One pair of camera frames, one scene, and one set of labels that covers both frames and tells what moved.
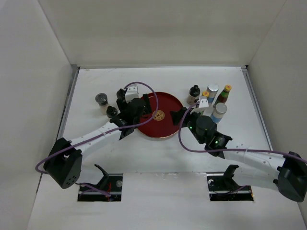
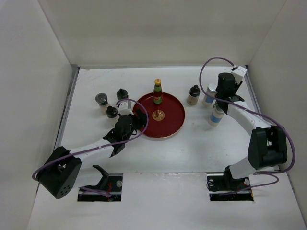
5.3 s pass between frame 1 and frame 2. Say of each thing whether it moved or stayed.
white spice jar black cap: stayed
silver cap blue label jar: stayed
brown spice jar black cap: stayed
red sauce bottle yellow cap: moved
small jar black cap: stayed
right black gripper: moved
